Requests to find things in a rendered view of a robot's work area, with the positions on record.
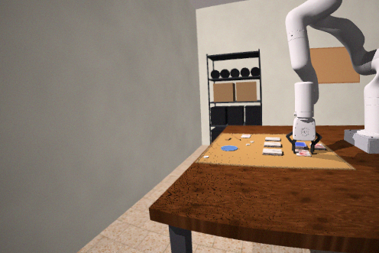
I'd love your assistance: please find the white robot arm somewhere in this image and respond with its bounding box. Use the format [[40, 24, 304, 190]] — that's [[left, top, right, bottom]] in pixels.
[[286, 0, 379, 137]]

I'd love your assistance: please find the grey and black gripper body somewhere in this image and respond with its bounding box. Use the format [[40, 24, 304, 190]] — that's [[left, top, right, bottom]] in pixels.
[[293, 117, 316, 141]]

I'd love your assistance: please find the blue round disc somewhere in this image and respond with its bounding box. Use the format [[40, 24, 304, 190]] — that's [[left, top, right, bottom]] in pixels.
[[221, 145, 238, 151]]

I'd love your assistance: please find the blue playing card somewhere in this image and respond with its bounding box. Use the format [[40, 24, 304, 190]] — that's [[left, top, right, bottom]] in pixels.
[[295, 142, 307, 148], [295, 150, 311, 157]]

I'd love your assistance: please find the white playing card with red pips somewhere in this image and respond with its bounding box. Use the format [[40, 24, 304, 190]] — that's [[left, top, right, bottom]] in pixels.
[[315, 144, 326, 149]]

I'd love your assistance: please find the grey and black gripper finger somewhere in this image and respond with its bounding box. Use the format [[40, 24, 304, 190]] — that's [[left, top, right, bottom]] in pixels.
[[286, 131, 296, 153], [310, 132, 322, 154]]

